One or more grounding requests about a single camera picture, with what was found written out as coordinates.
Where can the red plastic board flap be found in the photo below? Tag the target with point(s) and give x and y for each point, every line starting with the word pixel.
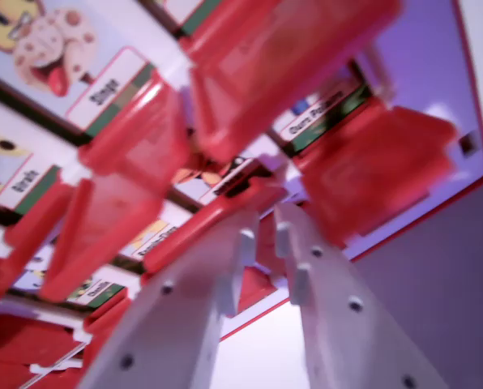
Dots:
pixel 367 174
pixel 262 73
pixel 124 162
pixel 185 239

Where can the picture card printed Ours Polaire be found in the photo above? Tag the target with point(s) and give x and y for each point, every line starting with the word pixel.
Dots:
pixel 326 109

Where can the picture card printed Girafe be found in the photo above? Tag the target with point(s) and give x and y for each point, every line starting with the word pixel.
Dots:
pixel 10 162

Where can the picture card printed Singe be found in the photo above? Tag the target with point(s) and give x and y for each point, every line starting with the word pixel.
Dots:
pixel 43 44

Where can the red and white game board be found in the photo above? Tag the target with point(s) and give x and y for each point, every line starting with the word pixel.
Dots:
pixel 411 81

